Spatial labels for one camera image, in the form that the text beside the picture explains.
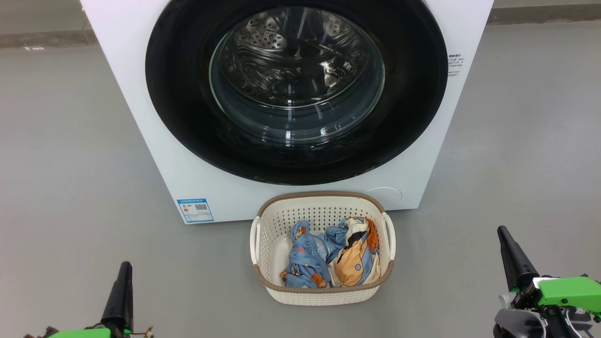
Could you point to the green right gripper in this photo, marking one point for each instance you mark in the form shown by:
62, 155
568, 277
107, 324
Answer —
568, 291

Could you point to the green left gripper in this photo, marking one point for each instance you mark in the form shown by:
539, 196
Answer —
80, 334

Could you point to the blue printed garment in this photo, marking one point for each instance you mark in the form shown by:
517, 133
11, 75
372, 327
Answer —
305, 263

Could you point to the black round glass washer door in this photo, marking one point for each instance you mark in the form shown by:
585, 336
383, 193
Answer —
178, 94

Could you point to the white front-load washing machine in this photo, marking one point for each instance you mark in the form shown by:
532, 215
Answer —
141, 155

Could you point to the blue energy label sticker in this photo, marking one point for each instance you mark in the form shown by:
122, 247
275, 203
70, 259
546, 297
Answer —
195, 210

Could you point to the round white filter cover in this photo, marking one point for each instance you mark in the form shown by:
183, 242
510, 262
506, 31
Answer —
385, 195

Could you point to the cream laundry basket brown rim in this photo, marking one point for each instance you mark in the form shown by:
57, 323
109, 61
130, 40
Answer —
324, 293

